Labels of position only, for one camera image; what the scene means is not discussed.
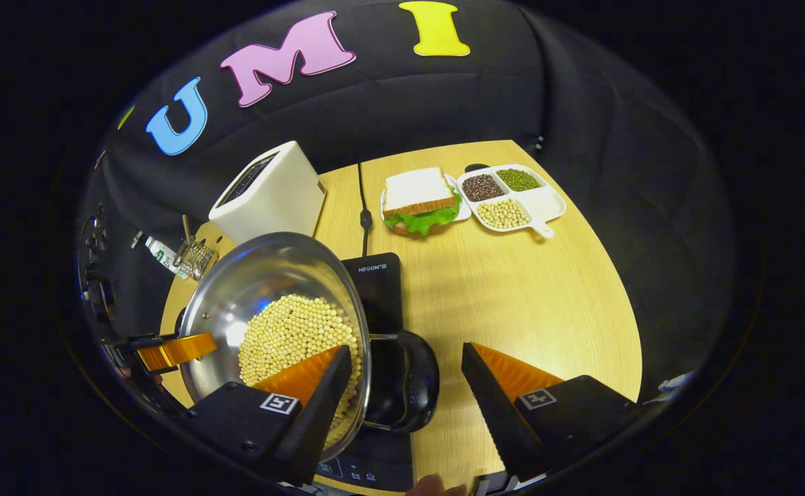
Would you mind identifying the large pile of soybeans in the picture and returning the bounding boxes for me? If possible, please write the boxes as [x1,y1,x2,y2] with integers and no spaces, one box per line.
[238,294,363,448]

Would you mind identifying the sandwich with lettuce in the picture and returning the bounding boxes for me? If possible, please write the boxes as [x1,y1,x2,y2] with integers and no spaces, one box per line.
[383,167,462,237]

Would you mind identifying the small white plate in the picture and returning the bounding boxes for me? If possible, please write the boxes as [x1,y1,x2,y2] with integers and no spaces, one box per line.
[380,174,473,235]

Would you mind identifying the wire basket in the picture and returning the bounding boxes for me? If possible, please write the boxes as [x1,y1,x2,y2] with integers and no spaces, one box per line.
[172,238,219,281]

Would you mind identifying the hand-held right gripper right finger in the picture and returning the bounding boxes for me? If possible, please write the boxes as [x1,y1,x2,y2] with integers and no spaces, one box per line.
[461,342,642,484]

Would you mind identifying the small pile of soybeans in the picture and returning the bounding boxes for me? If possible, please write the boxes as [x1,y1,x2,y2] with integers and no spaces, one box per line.
[477,198,531,229]

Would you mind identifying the stainless steel pot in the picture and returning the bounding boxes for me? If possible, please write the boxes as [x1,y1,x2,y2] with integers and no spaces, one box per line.
[177,231,441,464]

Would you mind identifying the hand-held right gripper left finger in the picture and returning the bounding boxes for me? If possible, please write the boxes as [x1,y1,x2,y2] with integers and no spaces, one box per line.
[187,344,354,487]

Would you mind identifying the black backdrop cloth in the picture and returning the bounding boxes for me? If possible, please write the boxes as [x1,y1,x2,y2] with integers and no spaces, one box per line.
[75,0,737,400]

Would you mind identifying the white toaster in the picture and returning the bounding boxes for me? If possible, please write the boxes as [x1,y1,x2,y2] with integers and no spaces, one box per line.
[208,141,327,244]

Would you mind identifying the white and green bottle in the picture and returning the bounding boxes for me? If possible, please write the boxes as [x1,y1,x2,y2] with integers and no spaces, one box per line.
[144,236,190,278]

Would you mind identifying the black power cable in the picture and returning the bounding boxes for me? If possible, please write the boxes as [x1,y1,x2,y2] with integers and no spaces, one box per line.
[357,163,374,257]

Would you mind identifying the white divided dish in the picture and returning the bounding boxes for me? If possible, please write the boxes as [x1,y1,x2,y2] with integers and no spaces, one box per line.
[457,163,568,239]

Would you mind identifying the black induction cooktop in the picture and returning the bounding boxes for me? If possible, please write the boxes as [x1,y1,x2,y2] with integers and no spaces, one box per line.
[314,252,418,494]

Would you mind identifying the pile of green beans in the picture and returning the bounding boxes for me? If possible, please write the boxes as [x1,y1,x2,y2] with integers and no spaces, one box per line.
[497,169,541,192]

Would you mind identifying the pile of red beans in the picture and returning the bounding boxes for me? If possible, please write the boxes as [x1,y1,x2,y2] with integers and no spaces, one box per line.
[462,174,505,202]

